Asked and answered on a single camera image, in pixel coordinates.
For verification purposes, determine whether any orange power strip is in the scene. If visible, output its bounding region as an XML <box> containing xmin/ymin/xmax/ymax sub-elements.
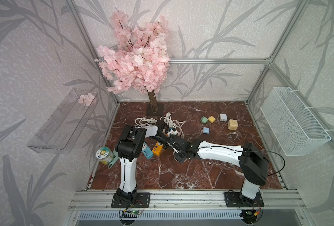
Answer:
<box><xmin>152</xmin><ymin>142</ymin><xmax>163</xmax><ymax>156</ymax></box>

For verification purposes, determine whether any blue charger plug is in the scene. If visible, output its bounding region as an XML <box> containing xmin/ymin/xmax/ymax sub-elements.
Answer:
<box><xmin>203</xmin><ymin>127</ymin><xmax>210</xmax><ymax>134</ymax></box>

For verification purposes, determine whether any teal power strip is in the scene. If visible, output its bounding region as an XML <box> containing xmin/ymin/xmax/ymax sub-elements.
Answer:
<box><xmin>142</xmin><ymin>142</ymin><xmax>154</xmax><ymax>160</ymax></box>

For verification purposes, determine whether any green charger plug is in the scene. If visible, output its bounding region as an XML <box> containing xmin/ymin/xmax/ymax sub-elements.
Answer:
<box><xmin>201</xmin><ymin>116</ymin><xmax>208</xmax><ymax>124</ymax></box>

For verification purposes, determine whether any yellow charger plug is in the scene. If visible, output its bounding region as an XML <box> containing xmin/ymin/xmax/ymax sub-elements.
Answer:
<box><xmin>208</xmin><ymin>116</ymin><xmax>216</xmax><ymax>123</ymax></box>

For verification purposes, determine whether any white charger plug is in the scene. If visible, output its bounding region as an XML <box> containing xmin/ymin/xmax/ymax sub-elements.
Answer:
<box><xmin>219</xmin><ymin>114</ymin><xmax>228</xmax><ymax>122</ymax></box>

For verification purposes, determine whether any beige cube charger plug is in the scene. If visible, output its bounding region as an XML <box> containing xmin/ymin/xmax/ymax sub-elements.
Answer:
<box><xmin>228</xmin><ymin>119</ymin><xmax>238</xmax><ymax>131</ymax></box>

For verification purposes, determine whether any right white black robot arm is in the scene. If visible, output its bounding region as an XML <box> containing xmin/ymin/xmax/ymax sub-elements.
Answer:
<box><xmin>167</xmin><ymin>136</ymin><xmax>269</xmax><ymax>200</ymax></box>

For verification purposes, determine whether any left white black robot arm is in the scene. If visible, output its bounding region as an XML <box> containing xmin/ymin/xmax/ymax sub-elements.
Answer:
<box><xmin>115</xmin><ymin>120</ymin><xmax>187</xmax><ymax>201</ymax></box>

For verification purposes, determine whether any green tape roll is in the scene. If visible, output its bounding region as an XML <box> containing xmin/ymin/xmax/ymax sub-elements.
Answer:
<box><xmin>95</xmin><ymin>147</ymin><xmax>114</xmax><ymax>165</ymax></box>

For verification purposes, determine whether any pink cherry blossom tree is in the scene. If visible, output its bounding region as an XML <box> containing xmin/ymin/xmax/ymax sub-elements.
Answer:
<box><xmin>96</xmin><ymin>11</ymin><xmax>170</xmax><ymax>113</ymax></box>

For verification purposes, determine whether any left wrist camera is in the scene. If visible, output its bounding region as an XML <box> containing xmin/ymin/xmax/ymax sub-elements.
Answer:
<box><xmin>167</xmin><ymin>128</ymin><xmax>179</xmax><ymax>137</ymax></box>

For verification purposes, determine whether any white orange strip cable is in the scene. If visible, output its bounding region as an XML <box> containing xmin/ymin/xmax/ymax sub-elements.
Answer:
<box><xmin>160</xmin><ymin>112</ymin><xmax>186</xmax><ymax>133</ymax></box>

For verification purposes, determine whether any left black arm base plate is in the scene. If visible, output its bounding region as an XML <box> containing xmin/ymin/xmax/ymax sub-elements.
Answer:
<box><xmin>111</xmin><ymin>192</ymin><xmax>151</xmax><ymax>209</ymax></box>

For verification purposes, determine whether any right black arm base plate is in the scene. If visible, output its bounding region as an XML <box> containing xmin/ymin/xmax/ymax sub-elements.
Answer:
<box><xmin>224</xmin><ymin>190</ymin><xmax>265</xmax><ymax>208</ymax></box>

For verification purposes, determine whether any aluminium front rail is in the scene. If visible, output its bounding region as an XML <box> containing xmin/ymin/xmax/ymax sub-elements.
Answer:
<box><xmin>68</xmin><ymin>189</ymin><xmax>306</xmax><ymax>211</ymax></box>

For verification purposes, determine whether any white wire mesh basket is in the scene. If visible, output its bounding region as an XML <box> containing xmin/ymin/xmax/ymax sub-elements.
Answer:
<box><xmin>261</xmin><ymin>87</ymin><xmax>332</xmax><ymax>156</ymax></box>

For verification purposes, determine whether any clear acrylic wall shelf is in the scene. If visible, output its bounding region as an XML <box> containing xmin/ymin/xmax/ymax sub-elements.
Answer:
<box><xmin>27</xmin><ymin>88</ymin><xmax>99</xmax><ymax>154</ymax></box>

